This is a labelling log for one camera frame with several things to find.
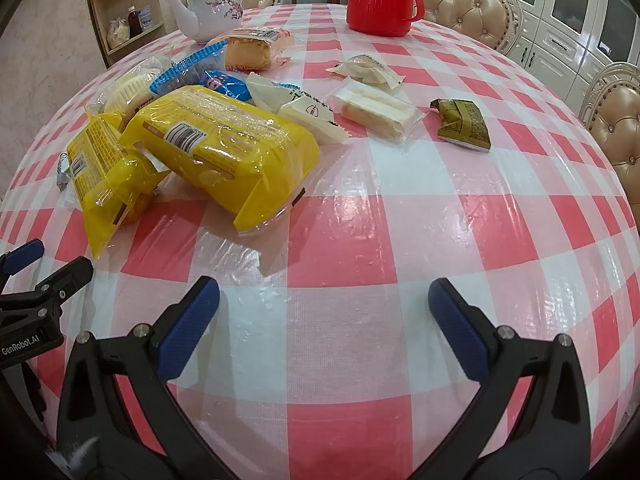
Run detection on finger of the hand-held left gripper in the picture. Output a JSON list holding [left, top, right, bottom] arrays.
[[0, 239, 46, 276], [0, 256, 95, 313]]

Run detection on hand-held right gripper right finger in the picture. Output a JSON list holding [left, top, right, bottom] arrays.
[[427, 277, 593, 480]]

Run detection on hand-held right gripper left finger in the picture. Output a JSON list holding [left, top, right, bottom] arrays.
[[56, 275, 236, 480]]

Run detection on small silver snack packet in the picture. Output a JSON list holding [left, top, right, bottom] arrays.
[[57, 152, 74, 193]]

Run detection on small yellow snack package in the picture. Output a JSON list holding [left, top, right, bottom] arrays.
[[66, 112, 171, 261]]

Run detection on large yellow bread package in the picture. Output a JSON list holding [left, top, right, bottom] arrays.
[[120, 85, 321, 238]]

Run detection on round cake clear packet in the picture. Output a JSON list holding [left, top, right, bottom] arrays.
[[85, 57, 173, 121]]

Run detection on olive green snack packet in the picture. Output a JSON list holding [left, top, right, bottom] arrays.
[[430, 98, 492, 152]]

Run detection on clear sandwich cake packet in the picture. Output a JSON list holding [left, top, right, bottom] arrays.
[[327, 82, 426, 148]]

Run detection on white paper snack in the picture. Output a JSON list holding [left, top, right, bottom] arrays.
[[247, 72, 348, 146]]

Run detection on blue white snack packet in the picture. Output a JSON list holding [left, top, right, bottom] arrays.
[[150, 42, 258, 108]]

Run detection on beige pastry packet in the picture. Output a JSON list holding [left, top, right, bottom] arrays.
[[326, 54, 406, 92]]

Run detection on snack packets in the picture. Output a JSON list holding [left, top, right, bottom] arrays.
[[207, 26, 293, 72]]

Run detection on pink checked tablecloth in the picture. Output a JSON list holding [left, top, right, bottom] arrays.
[[0, 2, 640, 480]]

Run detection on wooden corner shelf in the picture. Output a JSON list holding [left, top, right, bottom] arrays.
[[85, 0, 166, 68]]

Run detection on pale powder bag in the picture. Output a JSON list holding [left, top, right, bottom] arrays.
[[107, 17, 131, 49]]

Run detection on white floral teapot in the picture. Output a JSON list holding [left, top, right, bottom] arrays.
[[162, 0, 246, 45]]

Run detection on white glass-front cabinets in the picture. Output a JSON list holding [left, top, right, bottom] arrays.
[[505, 0, 640, 126]]

